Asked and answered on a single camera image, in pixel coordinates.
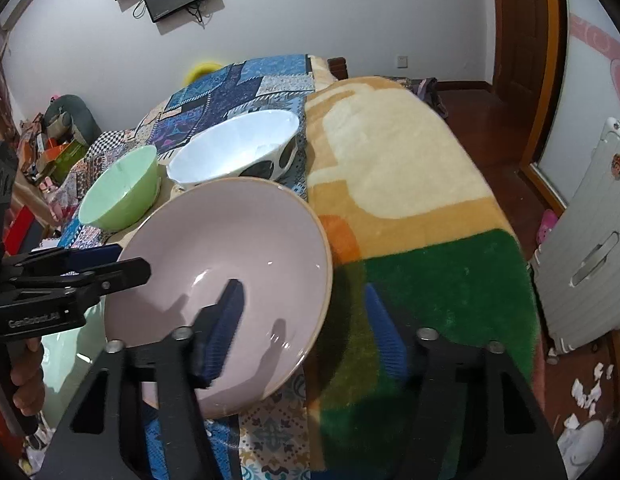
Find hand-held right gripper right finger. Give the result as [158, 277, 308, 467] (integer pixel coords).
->
[365, 282, 570, 480]

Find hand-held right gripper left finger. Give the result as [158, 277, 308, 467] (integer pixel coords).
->
[40, 278, 245, 480]

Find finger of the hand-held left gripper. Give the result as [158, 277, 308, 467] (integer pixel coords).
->
[5, 243, 123, 281]
[10, 257, 153, 306]

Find green plate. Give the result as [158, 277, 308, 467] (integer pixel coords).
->
[39, 305, 116, 433]

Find green bowl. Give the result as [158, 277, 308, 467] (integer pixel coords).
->
[78, 146, 161, 233]

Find pink bowl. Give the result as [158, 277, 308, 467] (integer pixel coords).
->
[104, 177, 334, 418]

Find white spotted bowl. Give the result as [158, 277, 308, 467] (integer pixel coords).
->
[167, 109, 301, 191]

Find person's left hand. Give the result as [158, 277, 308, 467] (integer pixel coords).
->
[10, 337, 46, 416]

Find red box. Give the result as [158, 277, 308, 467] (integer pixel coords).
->
[2, 205, 43, 256]

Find green cardboard box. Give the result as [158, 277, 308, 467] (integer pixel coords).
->
[40, 140, 89, 182]

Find green bin with clutter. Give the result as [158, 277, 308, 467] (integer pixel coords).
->
[17, 115, 73, 186]

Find grey green plush toy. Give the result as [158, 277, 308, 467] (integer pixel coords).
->
[42, 94, 103, 143]

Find orange green fleece blanket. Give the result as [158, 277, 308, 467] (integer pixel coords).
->
[302, 55, 545, 473]

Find small pink toy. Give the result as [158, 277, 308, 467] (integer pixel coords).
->
[537, 210, 559, 243]

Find patchwork printed blanket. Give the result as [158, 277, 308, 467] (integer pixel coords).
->
[45, 53, 315, 480]

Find scattered white paper scraps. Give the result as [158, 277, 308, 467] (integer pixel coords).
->
[544, 340, 615, 431]

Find yellow foam tube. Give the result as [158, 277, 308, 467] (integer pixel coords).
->
[185, 60, 225, 83]

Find white shoe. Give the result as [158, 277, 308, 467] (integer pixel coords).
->
[557, 417, 605, 471]

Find dark patterned cloth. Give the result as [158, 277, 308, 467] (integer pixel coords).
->
[407, 77, 448, 118]

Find white heart-print sliding door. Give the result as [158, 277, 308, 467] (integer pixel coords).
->
[530, 0, 620, 211]

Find brown wooden door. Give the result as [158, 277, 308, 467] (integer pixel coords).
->
[490, 0, 565, 111]

